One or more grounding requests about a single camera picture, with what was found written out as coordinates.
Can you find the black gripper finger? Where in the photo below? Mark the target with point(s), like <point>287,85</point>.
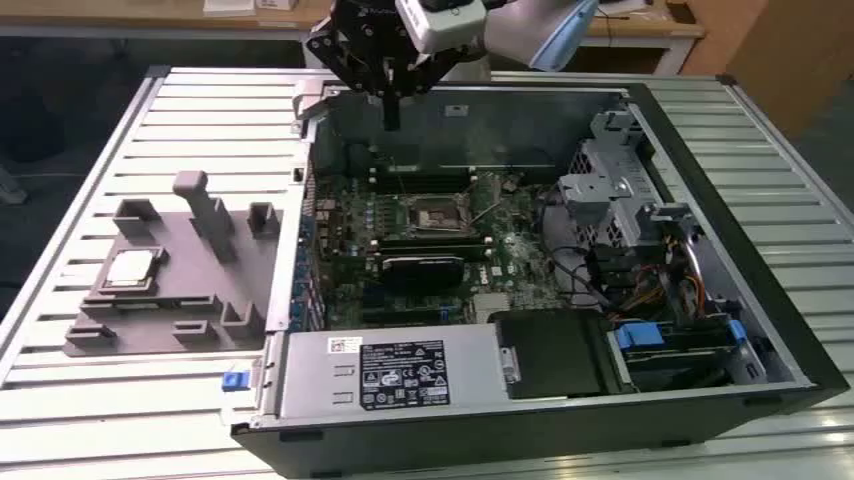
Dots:
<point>436,70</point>
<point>333,55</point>

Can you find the metal locking lever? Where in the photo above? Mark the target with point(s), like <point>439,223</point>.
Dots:
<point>485,204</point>

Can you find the silver CPU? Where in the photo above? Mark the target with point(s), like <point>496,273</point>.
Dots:
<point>129,267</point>

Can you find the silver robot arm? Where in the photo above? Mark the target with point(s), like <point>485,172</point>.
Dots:
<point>507,30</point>

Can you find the CPU socket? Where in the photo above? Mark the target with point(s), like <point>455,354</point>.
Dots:
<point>436,217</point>

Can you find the white box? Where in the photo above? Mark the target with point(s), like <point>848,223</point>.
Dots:
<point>228,6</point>
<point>276,4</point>

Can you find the black RAM slot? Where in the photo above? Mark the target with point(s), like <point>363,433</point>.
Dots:
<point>420,175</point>
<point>433,253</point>
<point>433,243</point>

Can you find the wooden desk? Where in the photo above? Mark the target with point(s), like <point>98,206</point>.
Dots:
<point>167,22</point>

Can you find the silver drive cage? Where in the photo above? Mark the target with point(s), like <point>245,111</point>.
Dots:
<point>600,195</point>

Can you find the green motherboard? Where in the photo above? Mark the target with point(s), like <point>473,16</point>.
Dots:
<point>520,250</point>

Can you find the black phone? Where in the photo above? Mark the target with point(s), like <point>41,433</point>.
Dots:
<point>682,12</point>

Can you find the black graphics card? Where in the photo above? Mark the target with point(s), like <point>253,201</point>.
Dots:
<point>420,272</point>

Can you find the grey parts rack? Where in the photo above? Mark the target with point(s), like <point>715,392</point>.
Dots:
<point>180,260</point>

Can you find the silver chipset heatsink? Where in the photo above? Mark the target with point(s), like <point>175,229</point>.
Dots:
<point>492,307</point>

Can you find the wooden cabinet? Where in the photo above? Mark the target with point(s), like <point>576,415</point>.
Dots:
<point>800,60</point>

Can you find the grey stand foot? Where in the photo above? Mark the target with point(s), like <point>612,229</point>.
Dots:
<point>12,190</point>

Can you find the black fan shroud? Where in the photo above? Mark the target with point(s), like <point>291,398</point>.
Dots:
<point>553,355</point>

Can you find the blue disk carrier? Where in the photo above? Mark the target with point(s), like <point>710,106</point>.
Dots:
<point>636,337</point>

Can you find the silver power supply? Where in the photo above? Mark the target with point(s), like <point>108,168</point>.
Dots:
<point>313,370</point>

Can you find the blue case latch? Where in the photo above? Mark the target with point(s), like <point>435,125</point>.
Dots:
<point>235,381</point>

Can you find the blue drive clip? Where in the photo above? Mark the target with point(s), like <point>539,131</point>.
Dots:
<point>735,332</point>

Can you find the black PC case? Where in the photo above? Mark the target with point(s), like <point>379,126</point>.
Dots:
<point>467,440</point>

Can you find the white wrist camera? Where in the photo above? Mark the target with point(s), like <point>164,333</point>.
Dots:
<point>447,30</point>

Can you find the grey plastic bracket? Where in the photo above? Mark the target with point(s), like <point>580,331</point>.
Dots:
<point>667,215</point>

